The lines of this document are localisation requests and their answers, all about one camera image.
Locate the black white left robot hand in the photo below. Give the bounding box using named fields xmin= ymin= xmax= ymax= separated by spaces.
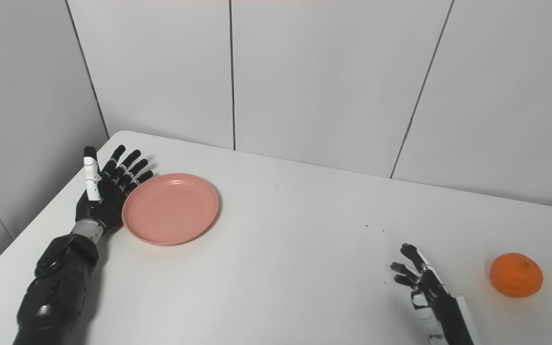
xmin=75 ymin=145 xmax=154 ymax=235

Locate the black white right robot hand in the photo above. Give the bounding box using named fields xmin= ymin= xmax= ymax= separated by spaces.
xmin=391 ymin=243 xmax=480 ymax=345

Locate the orange fruit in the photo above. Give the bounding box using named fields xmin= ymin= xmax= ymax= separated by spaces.
xmin=490 ymin=253 xmax=544 ymax=299

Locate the pink plastic plate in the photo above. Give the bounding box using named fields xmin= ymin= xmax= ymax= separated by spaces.
xmin=122 ymin=173 xmax=220 ymax=246

